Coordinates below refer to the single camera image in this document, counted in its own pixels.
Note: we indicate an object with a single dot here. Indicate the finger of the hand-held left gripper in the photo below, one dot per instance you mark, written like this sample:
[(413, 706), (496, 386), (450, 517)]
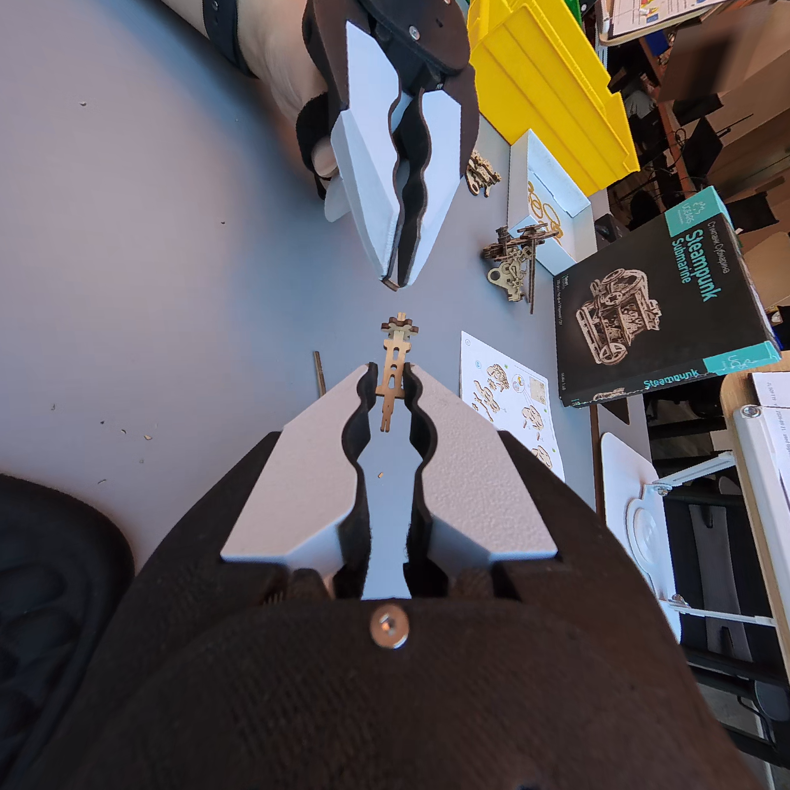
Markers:
[(364, 173), (444, 166)]

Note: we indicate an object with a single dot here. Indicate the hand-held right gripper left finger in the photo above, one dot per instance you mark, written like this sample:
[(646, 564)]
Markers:
[(296, 494)]

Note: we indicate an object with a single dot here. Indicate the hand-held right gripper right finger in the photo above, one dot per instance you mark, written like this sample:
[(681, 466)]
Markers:
[(487, 494)]

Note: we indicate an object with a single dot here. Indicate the slotted wooden axle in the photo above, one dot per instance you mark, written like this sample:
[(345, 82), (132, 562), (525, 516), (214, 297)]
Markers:
[(392, 376)]

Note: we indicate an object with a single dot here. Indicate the small wooden gear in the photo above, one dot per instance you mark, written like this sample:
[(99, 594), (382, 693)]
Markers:
[(400, 326)]

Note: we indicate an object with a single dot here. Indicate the person's left hand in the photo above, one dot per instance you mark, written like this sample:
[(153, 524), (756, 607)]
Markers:
[(284, 55)]

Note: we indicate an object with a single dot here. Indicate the small wooden part assembly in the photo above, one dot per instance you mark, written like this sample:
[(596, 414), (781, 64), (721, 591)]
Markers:
[(482, 174)]

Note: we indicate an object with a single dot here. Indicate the assembly instruction booklet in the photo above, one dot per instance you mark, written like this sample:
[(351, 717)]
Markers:
[(512, 401)]

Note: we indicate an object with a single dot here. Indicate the white cardboard tray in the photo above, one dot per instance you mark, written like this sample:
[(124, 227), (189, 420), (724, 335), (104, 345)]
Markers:
[(549, 166)]

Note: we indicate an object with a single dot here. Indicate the loose wooden rings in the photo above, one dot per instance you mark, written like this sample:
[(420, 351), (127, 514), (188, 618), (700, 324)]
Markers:
[(546, 210)]

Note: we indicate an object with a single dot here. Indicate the dark wooden model assembly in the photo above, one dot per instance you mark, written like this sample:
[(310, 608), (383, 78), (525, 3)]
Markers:
[(512, 265)]

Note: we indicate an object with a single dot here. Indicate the long flat wooden stick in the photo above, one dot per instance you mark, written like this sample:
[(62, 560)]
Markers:
[(319, 373)]

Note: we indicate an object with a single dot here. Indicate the yellow plastic bin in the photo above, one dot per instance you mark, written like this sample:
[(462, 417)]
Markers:
[(543, 80)]

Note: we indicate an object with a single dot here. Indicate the wooden document stand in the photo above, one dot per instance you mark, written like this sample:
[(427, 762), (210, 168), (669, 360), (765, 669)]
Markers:
[(635, 494)]

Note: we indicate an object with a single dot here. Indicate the black wrist band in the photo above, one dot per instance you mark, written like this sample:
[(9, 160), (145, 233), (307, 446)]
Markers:
[(231, 37)]

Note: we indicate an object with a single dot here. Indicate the background document stand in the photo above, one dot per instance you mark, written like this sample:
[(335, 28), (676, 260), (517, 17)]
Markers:
[(654, 15)]

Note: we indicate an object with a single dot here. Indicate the black model kit box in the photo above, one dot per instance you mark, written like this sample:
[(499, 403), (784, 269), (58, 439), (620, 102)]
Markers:
[(654, 308)]

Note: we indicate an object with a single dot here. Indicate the black honeycomb cushion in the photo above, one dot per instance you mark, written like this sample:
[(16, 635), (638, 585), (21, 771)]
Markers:
[(49, 617)]

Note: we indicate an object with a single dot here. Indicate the printed instruction sheet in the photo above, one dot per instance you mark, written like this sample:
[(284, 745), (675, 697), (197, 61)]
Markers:
[(774, 419)]

